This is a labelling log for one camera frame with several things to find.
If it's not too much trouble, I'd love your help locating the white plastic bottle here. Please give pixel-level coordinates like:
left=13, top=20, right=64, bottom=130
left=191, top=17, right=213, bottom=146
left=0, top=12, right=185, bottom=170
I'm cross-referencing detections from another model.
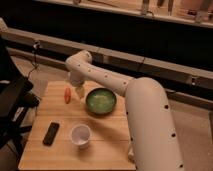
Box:
left=128, top=148, right=134, bottom=163

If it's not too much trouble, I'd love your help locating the orange red pepper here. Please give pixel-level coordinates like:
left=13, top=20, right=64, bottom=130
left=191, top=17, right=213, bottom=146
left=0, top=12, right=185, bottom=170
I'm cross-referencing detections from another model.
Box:
left=64, top=88, right=71, bottom=104

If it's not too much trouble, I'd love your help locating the wooden folding table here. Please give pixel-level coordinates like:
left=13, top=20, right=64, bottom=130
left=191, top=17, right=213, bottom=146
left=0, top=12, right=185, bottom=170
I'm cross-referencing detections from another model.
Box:
left=19, top=81, right=135, bottom=171

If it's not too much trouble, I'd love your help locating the black office chair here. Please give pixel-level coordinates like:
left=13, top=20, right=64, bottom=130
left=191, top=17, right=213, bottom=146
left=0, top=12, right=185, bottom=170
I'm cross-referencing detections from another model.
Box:
left=0, top=36, right=39, bottom=155

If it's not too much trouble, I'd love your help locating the white paper cup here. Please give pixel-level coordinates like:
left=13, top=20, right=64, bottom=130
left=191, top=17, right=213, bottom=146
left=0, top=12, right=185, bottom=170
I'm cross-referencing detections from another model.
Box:
left=69, top=124, right=91, bottom=148

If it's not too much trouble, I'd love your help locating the black remote control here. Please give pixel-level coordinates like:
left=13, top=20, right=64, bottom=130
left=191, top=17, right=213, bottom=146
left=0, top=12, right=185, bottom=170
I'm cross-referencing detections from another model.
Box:
left=43, top=122, right=59, bottom=146

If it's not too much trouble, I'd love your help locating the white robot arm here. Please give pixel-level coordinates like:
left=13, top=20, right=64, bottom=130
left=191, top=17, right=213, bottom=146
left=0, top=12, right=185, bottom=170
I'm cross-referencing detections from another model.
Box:
left=66, top=50, right=185, bottom=171

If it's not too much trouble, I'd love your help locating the green bowl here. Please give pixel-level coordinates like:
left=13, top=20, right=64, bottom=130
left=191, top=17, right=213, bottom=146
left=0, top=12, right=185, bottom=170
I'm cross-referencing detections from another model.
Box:
left=86, top=88, right=117, bottom=115

